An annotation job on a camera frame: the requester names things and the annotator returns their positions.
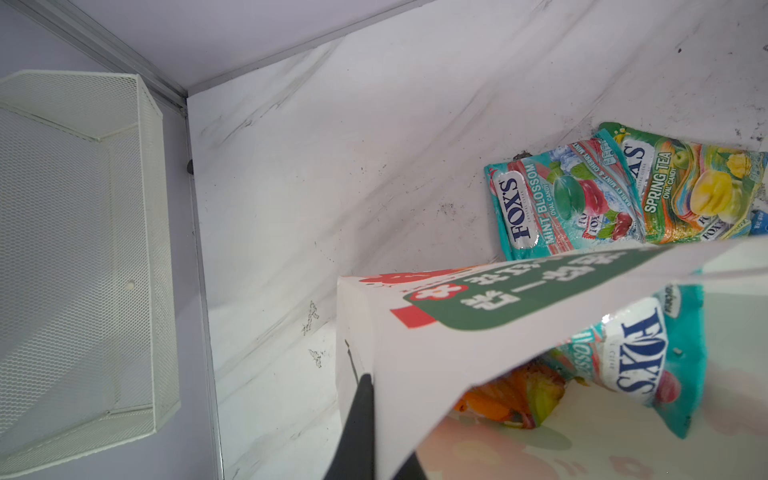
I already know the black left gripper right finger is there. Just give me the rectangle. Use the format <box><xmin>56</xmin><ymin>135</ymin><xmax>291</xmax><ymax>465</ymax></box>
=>
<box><xmin>393</xmin><ymin>452</ymin><xmax>427</xmax><ymax>480</ymax></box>

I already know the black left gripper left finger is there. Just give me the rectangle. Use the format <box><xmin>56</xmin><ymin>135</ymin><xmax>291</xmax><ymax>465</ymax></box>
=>
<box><xmin>324</xmin><ymin>374</ymin><xmax>375</xmax><ymax>480</ymax></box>

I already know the orange Fox's fruits bag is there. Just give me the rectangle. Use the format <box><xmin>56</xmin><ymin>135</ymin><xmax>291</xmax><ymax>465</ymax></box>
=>
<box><xmin>453</xmin><ymin>360</ymin><xmax>570</xmax><ymax>430</ymax></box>

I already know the white floral paper bag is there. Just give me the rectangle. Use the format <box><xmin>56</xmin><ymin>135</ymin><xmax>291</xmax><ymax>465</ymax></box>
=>
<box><xmin>337</xmin><ymin>238</ymin><xmax>767</xmax><ymax>479</ymax></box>

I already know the teal Fox's large candy bag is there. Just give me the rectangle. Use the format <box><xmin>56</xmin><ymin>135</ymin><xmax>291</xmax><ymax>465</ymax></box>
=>
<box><xmin>540</xmin><ymin>284</ymin><xmax>708</xmax><ymax>439</ymax></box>

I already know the teal Fox's mint blossom bag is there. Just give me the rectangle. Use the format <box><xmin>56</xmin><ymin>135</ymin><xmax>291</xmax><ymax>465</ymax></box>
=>
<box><xmin>484</xmin><ymin>129</ymin><xmax>646</xmax><ymax>261</ymax></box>

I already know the green Fox's spring tea bag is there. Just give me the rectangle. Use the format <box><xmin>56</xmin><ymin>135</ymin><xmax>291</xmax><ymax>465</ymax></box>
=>
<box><xmin>600</xmin><ymin>122</ymin><xmax>767</xmax><ymax>244</ymax></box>

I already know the blue m&m's packet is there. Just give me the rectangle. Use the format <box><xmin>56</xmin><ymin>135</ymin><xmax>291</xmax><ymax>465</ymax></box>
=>
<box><xmin>749</xmin><ymin>196</ymin><xmax>768</xmax><ymax>236</ymax></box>

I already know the white mesh wall basket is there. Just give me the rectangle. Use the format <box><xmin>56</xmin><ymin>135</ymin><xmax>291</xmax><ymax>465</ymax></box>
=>
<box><xmin>1</xmin><ymin>70</ymin><xmax>181</xmax><ymax>479</ymax></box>

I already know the aluminium cage frame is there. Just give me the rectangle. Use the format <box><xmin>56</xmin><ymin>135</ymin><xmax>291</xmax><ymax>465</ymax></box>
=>
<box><xmin>0</xmin><ymin>0</ymin><xmax>436</xmax><ymax>115</ymax></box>

